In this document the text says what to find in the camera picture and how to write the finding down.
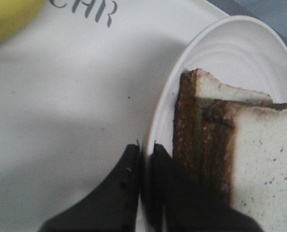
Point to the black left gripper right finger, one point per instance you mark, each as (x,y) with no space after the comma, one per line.
(173,203)

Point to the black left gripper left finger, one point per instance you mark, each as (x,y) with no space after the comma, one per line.
(111,207)

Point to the bread slice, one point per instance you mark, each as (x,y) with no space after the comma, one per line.
(245,159)
(197,90)

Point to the white round plate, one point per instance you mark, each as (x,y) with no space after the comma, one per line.
(239,51)

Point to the white rectangular tray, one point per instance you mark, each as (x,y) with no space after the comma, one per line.
(76,86)

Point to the yellow lemon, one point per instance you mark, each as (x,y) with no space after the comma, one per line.
(16,14)

